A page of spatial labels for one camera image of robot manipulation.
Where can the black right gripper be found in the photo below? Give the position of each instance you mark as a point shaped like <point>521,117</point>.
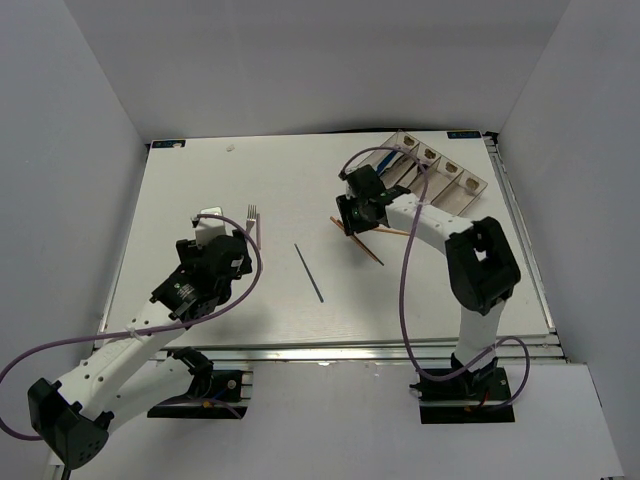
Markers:
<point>351,226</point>

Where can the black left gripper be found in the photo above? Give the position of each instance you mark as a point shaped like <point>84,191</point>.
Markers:
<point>189,253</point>

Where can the orange chopstick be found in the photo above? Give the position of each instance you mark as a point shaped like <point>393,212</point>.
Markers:
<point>353,238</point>

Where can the blue knife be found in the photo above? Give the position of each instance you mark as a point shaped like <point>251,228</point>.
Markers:
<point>387,161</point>

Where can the orange chopstick crosswise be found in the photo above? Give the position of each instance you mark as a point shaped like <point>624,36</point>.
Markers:
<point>391,231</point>

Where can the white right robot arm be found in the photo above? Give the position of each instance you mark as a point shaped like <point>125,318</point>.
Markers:
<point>481,266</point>

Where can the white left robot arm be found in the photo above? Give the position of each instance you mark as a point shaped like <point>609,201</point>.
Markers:
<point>76,414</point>

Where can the smoky clear divided organizer tray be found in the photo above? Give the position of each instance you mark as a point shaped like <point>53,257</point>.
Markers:
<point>451,187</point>

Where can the right blue corner marker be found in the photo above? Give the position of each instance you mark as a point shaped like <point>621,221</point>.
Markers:
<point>464,134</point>

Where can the blue corner marker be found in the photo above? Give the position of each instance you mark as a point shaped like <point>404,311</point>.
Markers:
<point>168,144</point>
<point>464,134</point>

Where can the left blue corner marker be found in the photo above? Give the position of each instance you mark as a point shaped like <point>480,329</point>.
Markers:
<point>168,144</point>

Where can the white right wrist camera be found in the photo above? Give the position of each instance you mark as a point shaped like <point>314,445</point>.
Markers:
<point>345,177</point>

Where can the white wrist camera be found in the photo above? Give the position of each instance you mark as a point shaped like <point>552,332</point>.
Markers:
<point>207,226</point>
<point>345,177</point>

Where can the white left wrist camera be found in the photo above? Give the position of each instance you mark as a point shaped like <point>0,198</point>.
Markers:
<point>207,226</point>

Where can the green handled fork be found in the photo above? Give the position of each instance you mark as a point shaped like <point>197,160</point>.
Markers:
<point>251,218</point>

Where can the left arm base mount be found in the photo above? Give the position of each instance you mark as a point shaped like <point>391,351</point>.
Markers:
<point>213,394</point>

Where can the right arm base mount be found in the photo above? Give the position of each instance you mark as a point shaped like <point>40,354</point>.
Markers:
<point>453,403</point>

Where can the aluminium table edge rail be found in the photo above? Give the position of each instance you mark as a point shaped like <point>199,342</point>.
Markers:
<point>542,349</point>

